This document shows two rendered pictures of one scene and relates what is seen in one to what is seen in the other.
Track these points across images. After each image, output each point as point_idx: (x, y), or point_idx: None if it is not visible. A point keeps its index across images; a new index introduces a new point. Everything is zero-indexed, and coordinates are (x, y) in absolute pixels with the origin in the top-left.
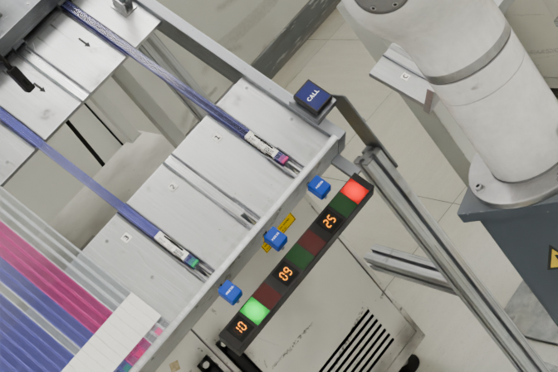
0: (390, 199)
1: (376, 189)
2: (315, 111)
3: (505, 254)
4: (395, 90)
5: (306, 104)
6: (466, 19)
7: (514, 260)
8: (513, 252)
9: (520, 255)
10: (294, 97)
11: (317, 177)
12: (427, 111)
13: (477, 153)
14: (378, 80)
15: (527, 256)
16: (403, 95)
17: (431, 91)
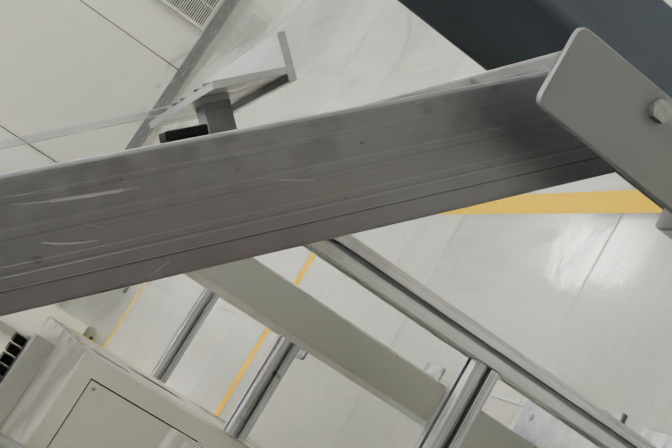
0: (347, 242)
1: (325, 247)
2: (204, 124)
3: None
4: (249, 78)
5: (187, 127)
6: None
7: None
8: None
9: None
10: (167, 133)
11: None
12: (293, 77)
13: None
14: (226, 84)
15: None
16: (261, 78)
17: (282, 32)
